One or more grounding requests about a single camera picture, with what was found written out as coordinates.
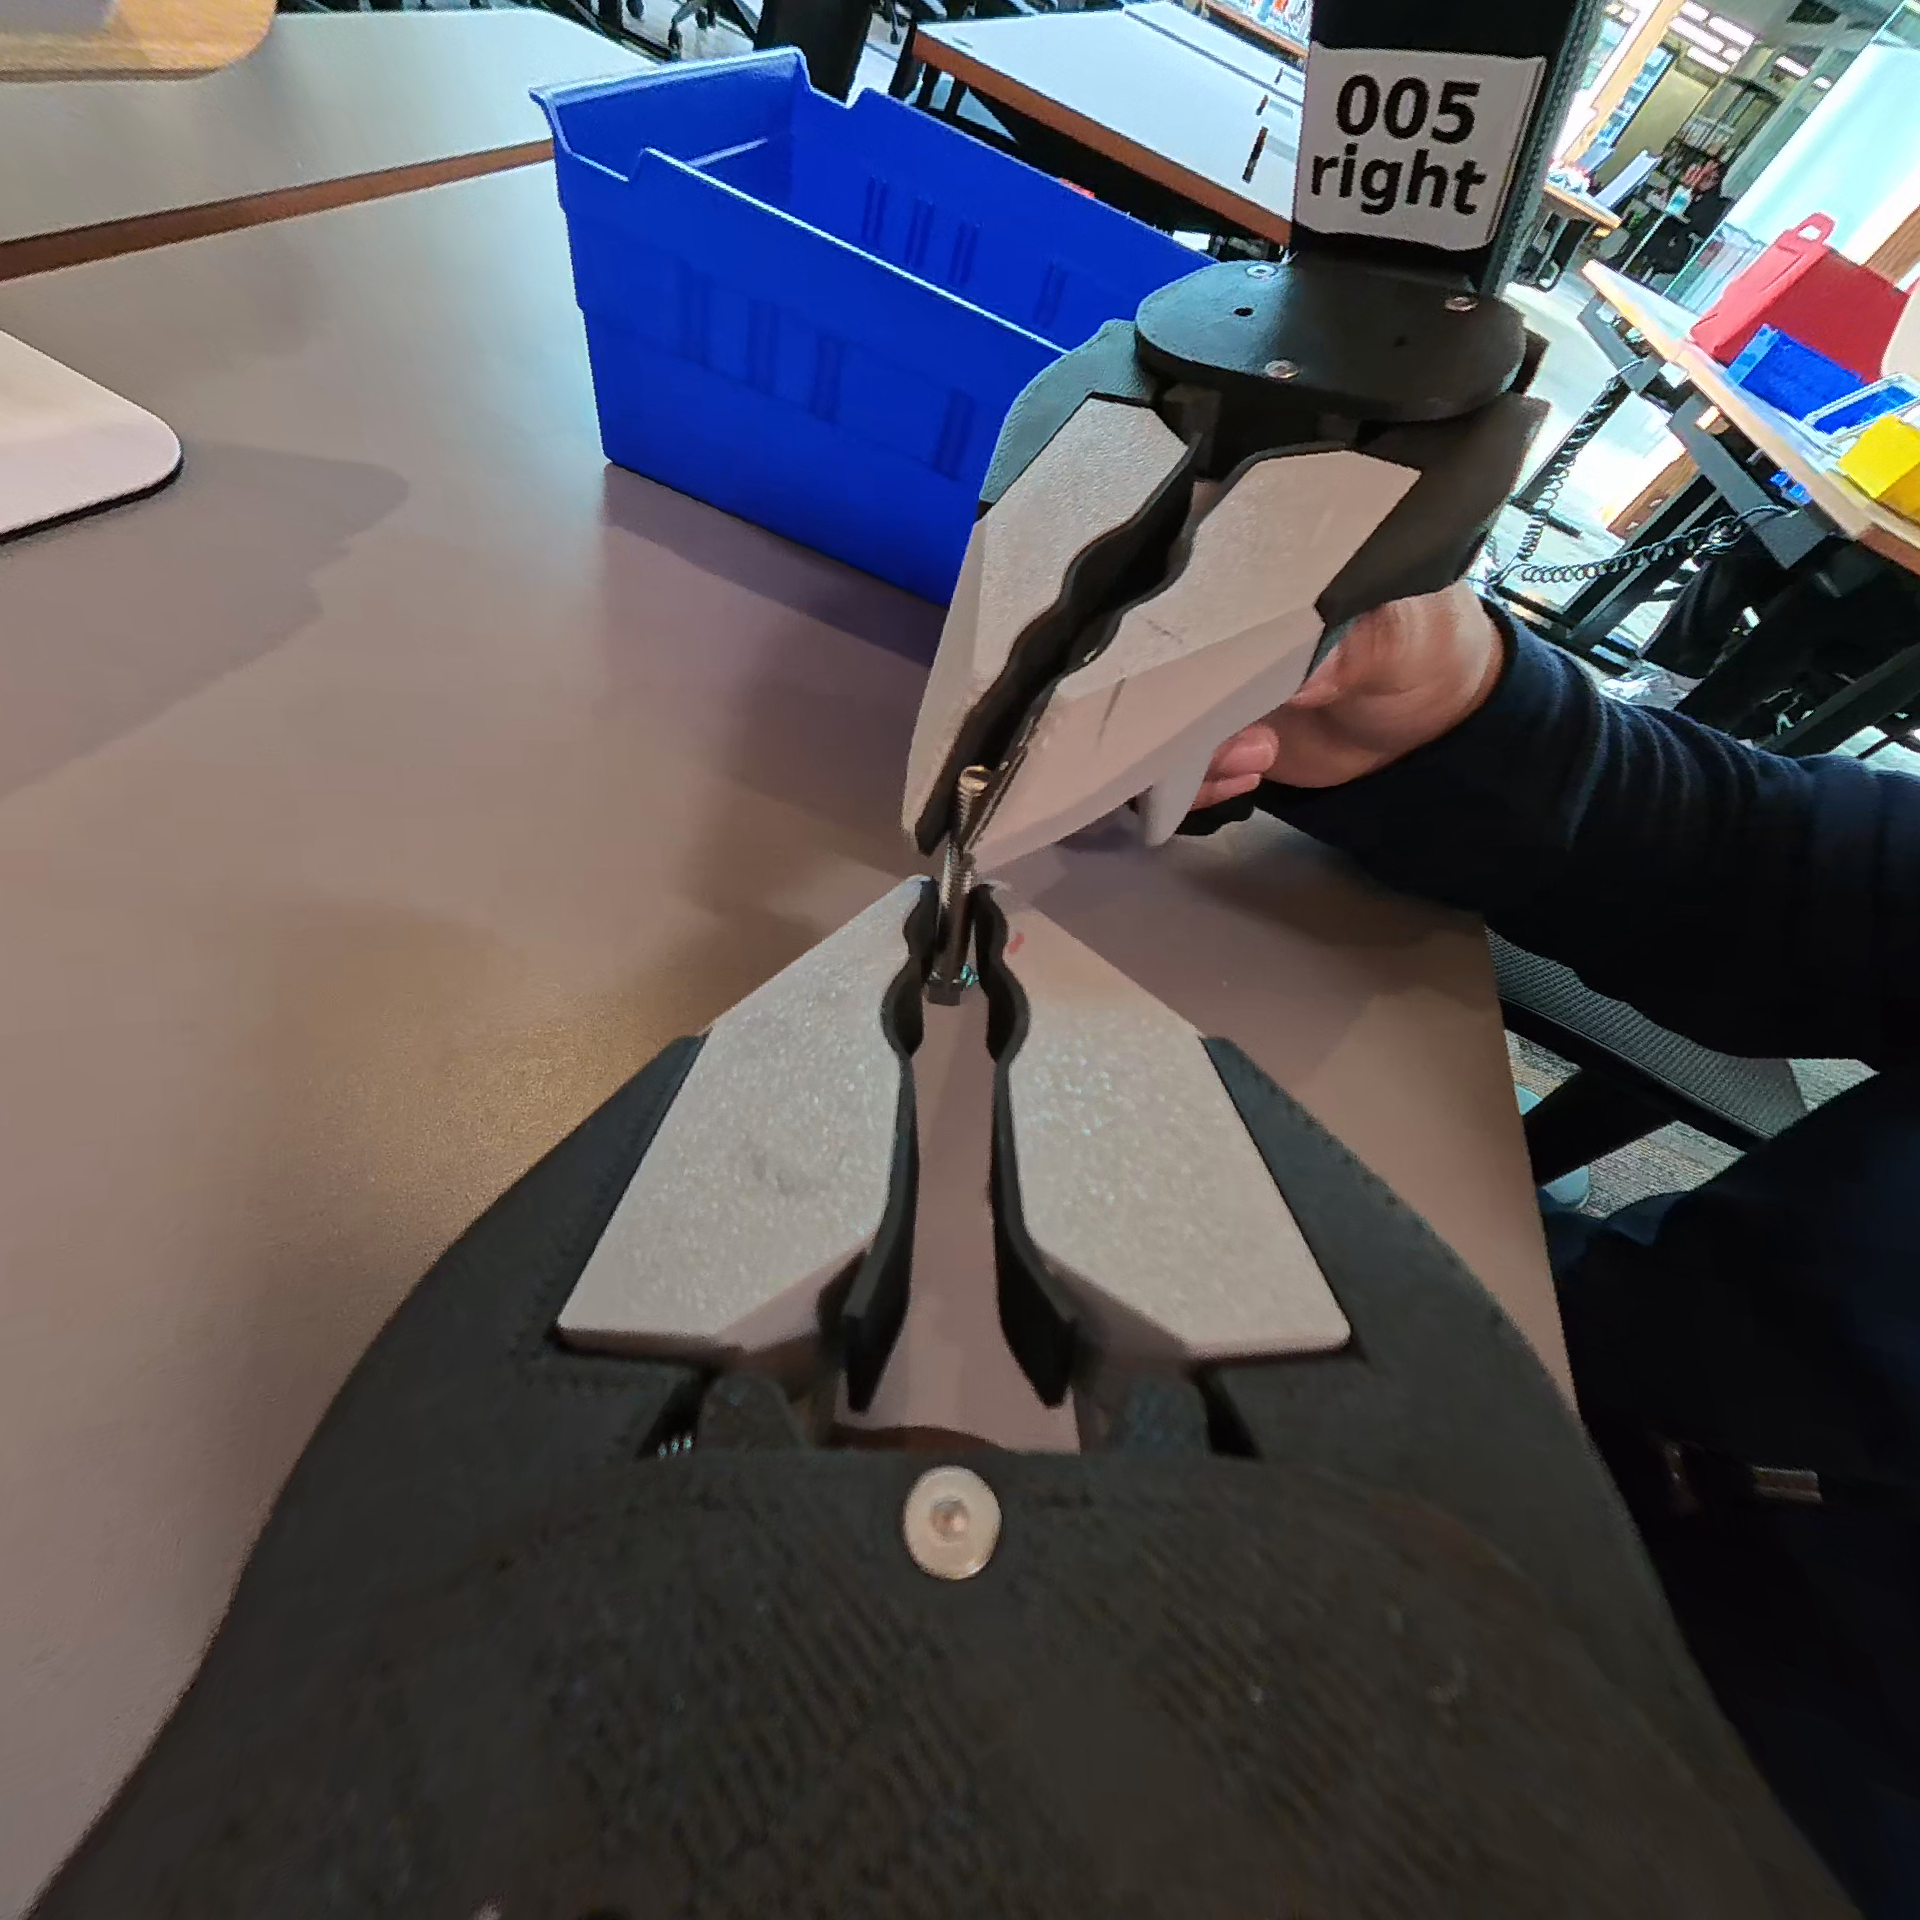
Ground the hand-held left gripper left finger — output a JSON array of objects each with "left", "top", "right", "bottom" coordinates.
[{"left": 555, "top": 873, "right": 945, "bottom": 1415}]

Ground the person's right forearm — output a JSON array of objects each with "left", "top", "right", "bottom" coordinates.
[{"left": 1259, "top": 599, "right": 1920, "bottom": 1067}]

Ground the yellow plastic bin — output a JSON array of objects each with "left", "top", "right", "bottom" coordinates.
[{"left": 1837, "top": 421, "right": 1920, "bottom": 518}]

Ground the black frame desk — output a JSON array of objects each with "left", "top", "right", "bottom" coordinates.
[{"left": 1581, "top": 262, "right": 1920, "bottom": 751}]

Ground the silver hex bolt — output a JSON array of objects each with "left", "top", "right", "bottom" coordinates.
[{"left": 921, "top": 761, "right": 998, "bottom": 1007}]

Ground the white metal stand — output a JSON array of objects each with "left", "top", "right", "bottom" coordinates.
[{"left": 0, "top": 328, "right": 185, "bottom": 541}]

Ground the black coiled cable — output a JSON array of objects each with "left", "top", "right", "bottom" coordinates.
[{"left": 1485, "top": 506, "right": 1789, "bottom": 595}]

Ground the person's dark clothed body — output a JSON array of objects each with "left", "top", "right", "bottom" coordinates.
[{"left": 1545, "top": 1079, "right": 1920, "bottom": 1920}]

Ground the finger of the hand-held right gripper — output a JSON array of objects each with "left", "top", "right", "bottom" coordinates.
[
  {"left": 972, "top": 447, "right": 1421, "bottom": 875},
  {"left": 901, "top": 392, "right": 1201, "bottom": 857}
]

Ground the small blue plastic bin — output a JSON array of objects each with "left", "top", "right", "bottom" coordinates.
[{"left": 1725, "top": 326, "right": 1870, "bottom": 422}]

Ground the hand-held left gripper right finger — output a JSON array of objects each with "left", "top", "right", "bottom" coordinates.
[{"left": 967, "top": 878, "right": 1353, "bottom": 1413}]

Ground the red plastic bin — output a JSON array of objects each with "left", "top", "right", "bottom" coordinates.
[{"left": 1689, "top": 215, "right": 1911, "bottom": 366}]

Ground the instruction sheet board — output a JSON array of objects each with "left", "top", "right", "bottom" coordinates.
[{"left": 0, "top": 0, "right": 278, "bottom": 80}]

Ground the wood-edged grey table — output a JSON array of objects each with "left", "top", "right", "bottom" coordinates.
[{"left": 911, "top": 0, "right": 1309, "bottom": 241}]

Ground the person's black office chair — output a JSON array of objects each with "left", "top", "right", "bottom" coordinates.
[{"left": 1492, "top": 930, "right": 1877, "bottom": 1185}]

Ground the person's right hand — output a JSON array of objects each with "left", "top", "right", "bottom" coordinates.
[{"left": 1197, "top": 584, "right": 1509, "bottom": 811}]

